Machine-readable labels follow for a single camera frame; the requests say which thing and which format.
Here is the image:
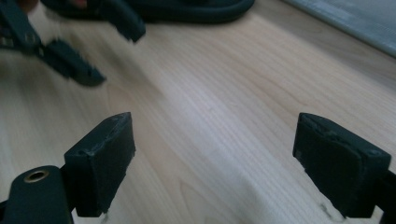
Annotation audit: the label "white lace-up sneaker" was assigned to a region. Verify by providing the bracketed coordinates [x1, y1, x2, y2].
[29, 6, 64, 46]

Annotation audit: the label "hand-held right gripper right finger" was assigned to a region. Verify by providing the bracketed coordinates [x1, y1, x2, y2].
[291, 112, 392, 218]

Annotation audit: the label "metal shoe rack grey shelves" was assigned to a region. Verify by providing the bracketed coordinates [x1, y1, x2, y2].
[281, 0, 396, 59]

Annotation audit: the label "black slipper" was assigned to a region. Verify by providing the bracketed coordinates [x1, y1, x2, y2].
[40, 0, 256, 24]

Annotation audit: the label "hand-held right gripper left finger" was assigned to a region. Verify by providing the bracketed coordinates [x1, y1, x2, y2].
[64, 111, 136, 218]

